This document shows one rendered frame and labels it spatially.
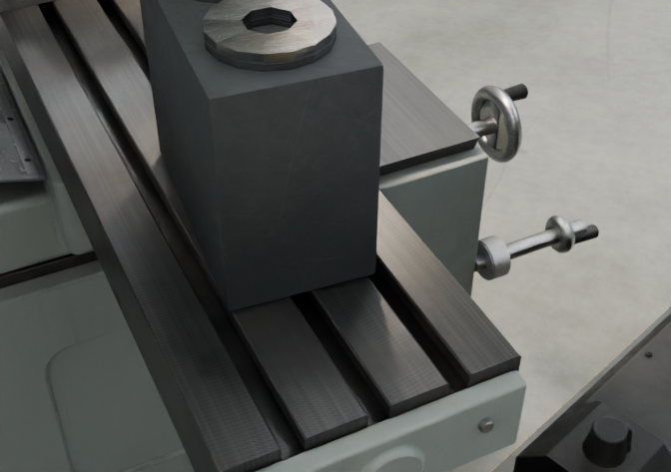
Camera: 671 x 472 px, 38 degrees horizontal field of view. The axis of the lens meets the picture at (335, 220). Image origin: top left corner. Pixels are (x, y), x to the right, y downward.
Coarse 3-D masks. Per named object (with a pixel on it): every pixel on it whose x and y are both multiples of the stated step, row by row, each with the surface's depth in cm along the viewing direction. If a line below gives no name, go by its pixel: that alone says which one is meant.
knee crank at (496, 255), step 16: (560, 224) 143; (576, 224) 145; (480, 240) 140; (496, 240) 139; (528, 240) 142; (544, 240) 143; (560, 240) 143; (576, 240) 146; (480, 256) 139; (496, 256) 138; (512, 256) 141; (480, 272) 142; (496, 272) 138
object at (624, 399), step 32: (640, 352) 120; (608, 384) 116; (640, 384) 116; (576, 416) 111; (608, 416) 105; (640, 416) 112; (544, 448) 108; (576, 448) 106; (608, 448) 103; (640, 448) 106
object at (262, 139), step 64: (192, 0) 71; (256, 0) 68; (320, 0) 68; (192, 64) 64; (256, 64) 63; (320, 64) 64; (192, 128) 69; (256, 128) 64; (320, 128) 65; (192, 192) 76; (256, 192) 67; (320, 192) 69; (256, 256) 70; (320, 256) 73
